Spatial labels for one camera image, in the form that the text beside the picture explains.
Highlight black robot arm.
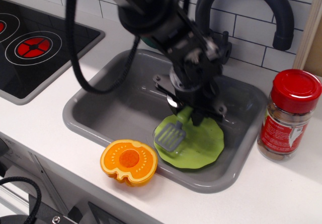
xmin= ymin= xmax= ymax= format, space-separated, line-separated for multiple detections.
xmin=113 ymin=0 xmax=231 ymax=125

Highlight black toy stove top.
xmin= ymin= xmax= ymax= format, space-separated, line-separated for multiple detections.
xmin=0 ymin=0 xmax=106 ymax=106

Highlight green handled grey spatula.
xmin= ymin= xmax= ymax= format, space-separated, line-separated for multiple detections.
xmin=154 ymin=106 xmax=193 ymax=152

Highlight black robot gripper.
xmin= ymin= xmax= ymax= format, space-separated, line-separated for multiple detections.
xmin=153 ymin=68 xmax=227 ymax=126

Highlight green scalloped plate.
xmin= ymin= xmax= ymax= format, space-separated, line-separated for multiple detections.
xmin=154 ymin=118 xmax=224 ymax=169

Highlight toy avocado half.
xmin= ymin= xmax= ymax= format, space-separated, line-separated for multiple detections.
xmin=140 ymin=37 xmax=158 ymax=49

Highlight black robot base with screw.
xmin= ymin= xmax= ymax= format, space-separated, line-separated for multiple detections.
xmin=0 ymin=176 xmax=84 ymax=224

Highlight black braided cable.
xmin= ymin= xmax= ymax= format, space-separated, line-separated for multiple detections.
xmin=64 ymin=0 xmax=141 ymax=95

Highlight red lidded spice jar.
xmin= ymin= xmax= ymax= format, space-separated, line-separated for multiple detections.
xmin=257 ymin=69 xmax=321 ymax=161

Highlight orange toy pumpkin half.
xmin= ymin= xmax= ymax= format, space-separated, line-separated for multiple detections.
xmin=100 ymin=139 xmax=158 ymax=187

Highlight dark grey curved faucet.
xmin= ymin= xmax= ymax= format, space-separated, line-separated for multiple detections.
xmin=195 ymin=0 xmax=296 ymax=71

